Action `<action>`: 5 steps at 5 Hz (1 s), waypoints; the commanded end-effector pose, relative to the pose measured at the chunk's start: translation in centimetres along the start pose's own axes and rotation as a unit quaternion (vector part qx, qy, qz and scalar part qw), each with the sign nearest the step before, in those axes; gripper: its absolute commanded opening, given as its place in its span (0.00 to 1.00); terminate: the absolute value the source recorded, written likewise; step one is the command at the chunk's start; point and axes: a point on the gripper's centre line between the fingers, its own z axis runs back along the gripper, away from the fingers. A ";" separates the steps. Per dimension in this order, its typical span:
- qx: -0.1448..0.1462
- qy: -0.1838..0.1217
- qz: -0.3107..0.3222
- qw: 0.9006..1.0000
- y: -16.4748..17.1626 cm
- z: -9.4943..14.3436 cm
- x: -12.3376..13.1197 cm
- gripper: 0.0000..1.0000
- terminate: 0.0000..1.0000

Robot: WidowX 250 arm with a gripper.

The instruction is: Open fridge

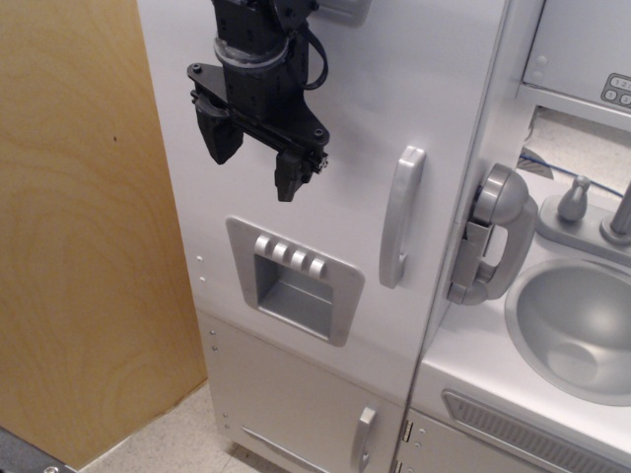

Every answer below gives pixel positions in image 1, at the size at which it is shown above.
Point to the grey toy telephone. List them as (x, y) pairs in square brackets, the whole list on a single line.
[(496, 238)]

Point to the white lower freezer door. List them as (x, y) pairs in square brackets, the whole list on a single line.
[(289, 411)]

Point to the grey toy sink basin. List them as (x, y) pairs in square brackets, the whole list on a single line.
[(570, 321)]

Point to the white toy microwave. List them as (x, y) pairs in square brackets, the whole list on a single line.
[(579, 61)]

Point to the wooden plywood board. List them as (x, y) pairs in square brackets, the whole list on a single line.
[(98, 332)]

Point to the white toy fridge door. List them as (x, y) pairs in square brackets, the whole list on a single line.
[(401, 73)]

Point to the black base corner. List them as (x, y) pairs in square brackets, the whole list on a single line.
[(20, 456)]

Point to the grey ice dispenser panel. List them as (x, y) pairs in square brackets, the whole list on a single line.
[(294, 283)]

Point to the metal door hinge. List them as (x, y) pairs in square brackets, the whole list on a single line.
[(408, 428)]

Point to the grey toy faucet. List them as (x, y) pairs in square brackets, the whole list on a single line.
[(569, 219)]

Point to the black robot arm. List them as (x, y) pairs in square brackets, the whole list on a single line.
[(262, 34)]

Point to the grey fridge door handle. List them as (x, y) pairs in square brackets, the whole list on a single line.
[(404, 184)]

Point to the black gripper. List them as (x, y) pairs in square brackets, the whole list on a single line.
[(269, 106)]

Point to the grey lower door handle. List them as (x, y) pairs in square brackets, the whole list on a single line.
[(360, 454)]

